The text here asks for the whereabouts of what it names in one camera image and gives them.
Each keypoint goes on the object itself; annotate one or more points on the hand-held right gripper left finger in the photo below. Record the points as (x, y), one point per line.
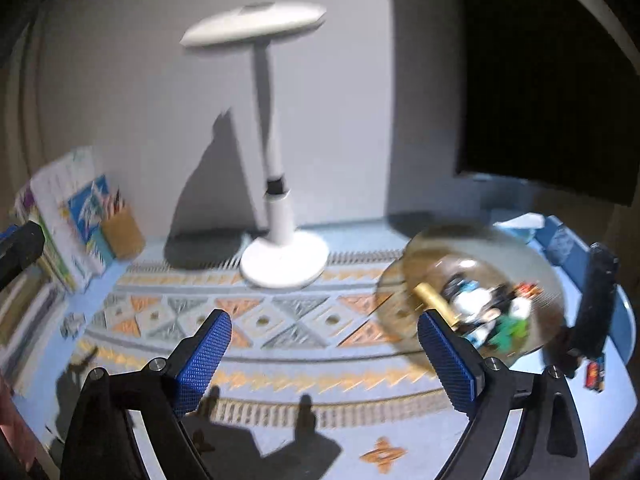
(202, 360)

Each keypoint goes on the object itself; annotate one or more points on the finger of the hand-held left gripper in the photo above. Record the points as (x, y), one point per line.
(20, 255)

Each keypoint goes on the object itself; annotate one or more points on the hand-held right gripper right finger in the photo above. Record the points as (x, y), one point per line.
(450, 360)

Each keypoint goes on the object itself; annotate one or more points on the white charger cube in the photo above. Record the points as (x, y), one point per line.
(472, 305)

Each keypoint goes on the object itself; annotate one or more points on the yellow rectangular box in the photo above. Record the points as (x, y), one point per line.
(435, 297)

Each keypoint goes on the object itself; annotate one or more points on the green translucent figurine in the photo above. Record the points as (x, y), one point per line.
(510, 330)

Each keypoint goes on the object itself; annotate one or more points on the red-clad cartoon figure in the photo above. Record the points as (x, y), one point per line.
(529, 291)

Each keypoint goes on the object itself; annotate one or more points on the gold ribbed glass bowl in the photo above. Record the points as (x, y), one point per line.
(540, 270)

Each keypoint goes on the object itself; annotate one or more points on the row of books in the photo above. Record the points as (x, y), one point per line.
(55, 220)

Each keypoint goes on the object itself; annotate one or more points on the small grey white object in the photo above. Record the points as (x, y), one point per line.
(71, 325)

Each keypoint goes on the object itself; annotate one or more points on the wooden pen holder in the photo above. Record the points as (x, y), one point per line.
(122, 235)

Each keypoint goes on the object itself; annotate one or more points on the bunch of pens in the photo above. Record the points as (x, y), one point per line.
(114, 202)

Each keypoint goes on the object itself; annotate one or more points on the patterned table mat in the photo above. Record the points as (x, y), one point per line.
(310, 330)

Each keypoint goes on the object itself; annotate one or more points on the small red black item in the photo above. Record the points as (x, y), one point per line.
(595, 372)

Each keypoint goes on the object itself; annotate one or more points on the black oblong device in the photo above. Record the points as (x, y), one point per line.
(595, 300)

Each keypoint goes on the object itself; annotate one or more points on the white desk lamp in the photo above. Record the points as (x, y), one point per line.
(277, 210)

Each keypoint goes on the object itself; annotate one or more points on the black monitor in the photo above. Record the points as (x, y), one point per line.
(540, 60)

